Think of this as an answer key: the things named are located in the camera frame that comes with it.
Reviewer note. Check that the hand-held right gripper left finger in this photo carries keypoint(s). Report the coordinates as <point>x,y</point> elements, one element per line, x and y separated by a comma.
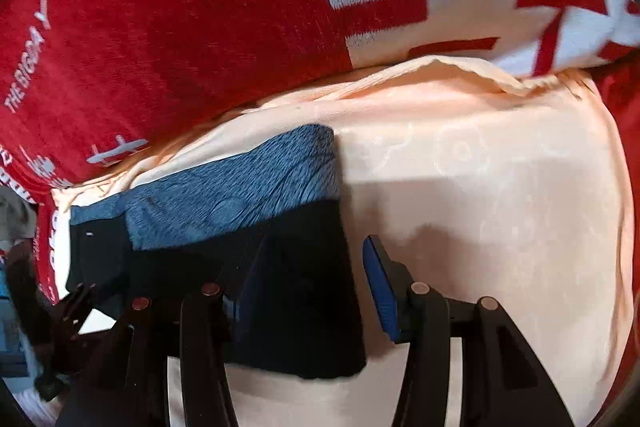
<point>252,292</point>

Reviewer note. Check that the black pants with blue stripes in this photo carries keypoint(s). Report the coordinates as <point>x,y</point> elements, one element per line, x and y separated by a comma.
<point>225,192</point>

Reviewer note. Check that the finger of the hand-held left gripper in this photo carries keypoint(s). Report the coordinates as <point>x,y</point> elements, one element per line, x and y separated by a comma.
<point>75,312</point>

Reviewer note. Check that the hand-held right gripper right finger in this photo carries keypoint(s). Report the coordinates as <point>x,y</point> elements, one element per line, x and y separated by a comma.
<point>382,292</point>

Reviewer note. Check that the grey cloth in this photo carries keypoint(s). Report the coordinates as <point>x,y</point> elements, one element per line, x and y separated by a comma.
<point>15,217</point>

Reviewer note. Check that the cream cloth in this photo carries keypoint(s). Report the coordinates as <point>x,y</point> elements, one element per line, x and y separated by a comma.
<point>475,207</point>

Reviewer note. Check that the red printed blanket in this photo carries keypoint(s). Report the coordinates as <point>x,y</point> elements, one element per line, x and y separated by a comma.
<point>175,32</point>

